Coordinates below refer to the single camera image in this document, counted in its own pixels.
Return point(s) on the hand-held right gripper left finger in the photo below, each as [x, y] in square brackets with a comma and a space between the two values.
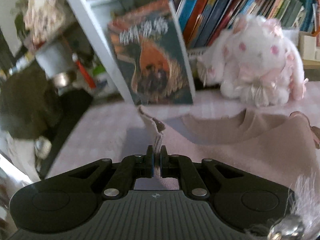
[150, 165]

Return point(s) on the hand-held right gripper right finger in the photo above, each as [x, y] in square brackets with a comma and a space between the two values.
[163, 165]

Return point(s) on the beige and purple fleece garment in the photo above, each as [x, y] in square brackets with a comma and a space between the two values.
[250, 140]

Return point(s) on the white tub with green lid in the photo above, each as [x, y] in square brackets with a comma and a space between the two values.
[102, 82]

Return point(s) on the large dragon cover book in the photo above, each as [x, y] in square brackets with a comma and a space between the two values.
[155, 55]

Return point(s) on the round metal tin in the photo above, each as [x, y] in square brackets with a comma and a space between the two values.
[61, 80]

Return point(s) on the shiny metal object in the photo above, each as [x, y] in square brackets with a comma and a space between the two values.
[285, 226]

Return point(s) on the white and pink plush bunny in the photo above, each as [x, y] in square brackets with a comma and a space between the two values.
[255, 60]

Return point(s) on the olive brown bag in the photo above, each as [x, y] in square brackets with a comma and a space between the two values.
[25, 105]

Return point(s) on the white pen cup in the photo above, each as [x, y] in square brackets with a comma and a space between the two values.
[52, 60]

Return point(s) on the pale pink fuzzy cloth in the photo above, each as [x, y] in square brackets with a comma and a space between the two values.
[307, 200]

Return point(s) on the row of colourful books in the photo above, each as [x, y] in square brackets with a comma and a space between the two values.
[207, 12]

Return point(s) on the white shelf unit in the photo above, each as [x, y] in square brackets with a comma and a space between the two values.
[82, 17]

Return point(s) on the small white storage box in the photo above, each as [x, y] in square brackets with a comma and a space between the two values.
[307, 45]

